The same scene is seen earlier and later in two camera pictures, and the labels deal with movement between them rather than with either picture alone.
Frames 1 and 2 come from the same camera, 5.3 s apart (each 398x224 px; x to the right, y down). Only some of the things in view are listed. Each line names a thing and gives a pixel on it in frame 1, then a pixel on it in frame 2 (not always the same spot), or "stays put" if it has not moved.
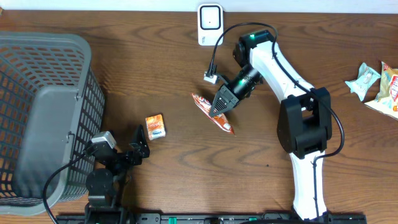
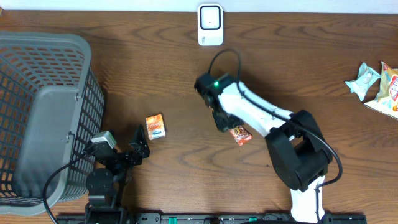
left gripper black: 140,152 stays put
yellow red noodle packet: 387,100 stays put
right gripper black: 228,95 -> 222,127
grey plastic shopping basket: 51,108 stays put
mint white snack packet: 359,86 stays put
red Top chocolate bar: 219,120 -> 240,134
